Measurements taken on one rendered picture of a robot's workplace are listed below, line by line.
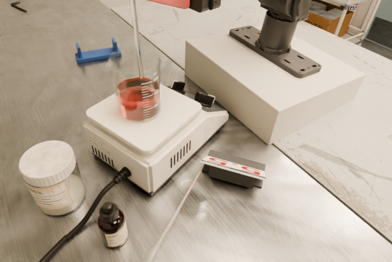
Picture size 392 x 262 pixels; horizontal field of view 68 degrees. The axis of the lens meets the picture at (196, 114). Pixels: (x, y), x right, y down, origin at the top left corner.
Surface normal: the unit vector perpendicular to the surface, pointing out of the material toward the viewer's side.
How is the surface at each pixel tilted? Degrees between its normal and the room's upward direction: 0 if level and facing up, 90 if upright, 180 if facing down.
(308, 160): 0
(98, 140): 90
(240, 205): 0
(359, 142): 0
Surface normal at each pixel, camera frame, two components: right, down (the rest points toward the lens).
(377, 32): -0.82, 0.34
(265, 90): 0.12, -0.77
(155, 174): 0.80, 0.41
